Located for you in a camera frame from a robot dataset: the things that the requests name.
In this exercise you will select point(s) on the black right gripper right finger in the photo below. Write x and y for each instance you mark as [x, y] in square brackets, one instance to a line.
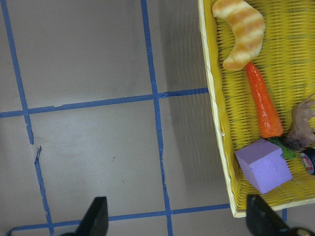
[261, 220]

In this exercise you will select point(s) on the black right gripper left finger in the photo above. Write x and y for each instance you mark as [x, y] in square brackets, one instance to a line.
[95, 222]

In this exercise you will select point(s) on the purple foam cube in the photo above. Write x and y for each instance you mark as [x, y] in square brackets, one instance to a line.
[263, 165]

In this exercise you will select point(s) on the small labelled bottle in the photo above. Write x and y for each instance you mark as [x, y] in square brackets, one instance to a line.
[308, 160]

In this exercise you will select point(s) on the brown toy root figure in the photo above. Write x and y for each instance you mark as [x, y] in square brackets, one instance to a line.
[301, 134]

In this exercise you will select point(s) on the orange toy carrot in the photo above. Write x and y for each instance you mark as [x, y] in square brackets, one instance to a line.
[268, 119]

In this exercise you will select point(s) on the yellow woven basket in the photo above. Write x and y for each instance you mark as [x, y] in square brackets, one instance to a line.
[287, 67]

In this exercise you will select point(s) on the toy croissant bread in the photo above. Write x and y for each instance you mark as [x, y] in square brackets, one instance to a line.
[247, 25]

